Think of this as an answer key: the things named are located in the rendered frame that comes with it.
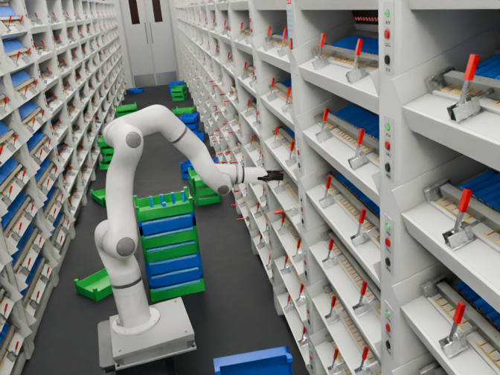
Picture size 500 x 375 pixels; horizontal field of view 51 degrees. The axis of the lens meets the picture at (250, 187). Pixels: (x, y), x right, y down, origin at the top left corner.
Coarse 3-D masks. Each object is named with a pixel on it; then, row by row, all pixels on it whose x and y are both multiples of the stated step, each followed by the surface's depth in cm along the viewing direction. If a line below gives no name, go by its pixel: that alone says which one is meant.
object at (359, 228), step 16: (304, 176) 167; (320, 176) 166; (336, 176) 163; (320, 192) 163; (336, 192) 158; (352, 192) 150; (320, 208) 154; (336, 208) 149; (352, 208) 143; (368, 208) 138; (336, 224) 142; (352, 224) 138; (368, 224) 134; (352, 240) 129; (368, 240) 128; (368, 256) 122; (368, 272) 122
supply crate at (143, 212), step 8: (176, 192) 293; (136, 200) 286; (144, 200) 289; (160, 200) 292; (168, 200) 293; (176, 200) 294; (192, 200) 276; (136, 208) 269; (144, 208) 288; (152, 208) 287; (160, 208) 272; (168, 208) 274; (176, 208) 275; (184, 208) 276; (192, 208) 277; (144, 216) 272; (152, 216) 273; (160, 216) 274; (168, 216) 275
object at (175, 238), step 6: (174, 234) 279; (180, 234) 280; (186, 234) 281; (192, 234) 282; (144, 240) 276; (150, 240) 276; (156, 240) 277; (162, 240) 278; (168, 240) 279; (174, 240) 280; (180, 240) 281; (186, 240) 282; (144, 246) 277; (150, 246) 278; (156, 246) 278
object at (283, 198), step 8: (272, 168) 239; (280, 168) 239; (272, 184) 236; (280, 184) 233; (288, 184) 228; (272, 192) 235; (280, 200) 217; (288, 200) 214; (296, 200) 211; (288, 208) 207; (288, 216) 205; (296, 216) 199; (296, 224) 182
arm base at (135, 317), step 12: (132, 288) 200; (120, 300) 201; (132, 300) 201; (144, 300) 205; (120, 312) 204; (132, 312) 202; (144, 312) 205; (156, 312) 212; (120, 324) 208; (132, 324) 204; (144, 324) 205
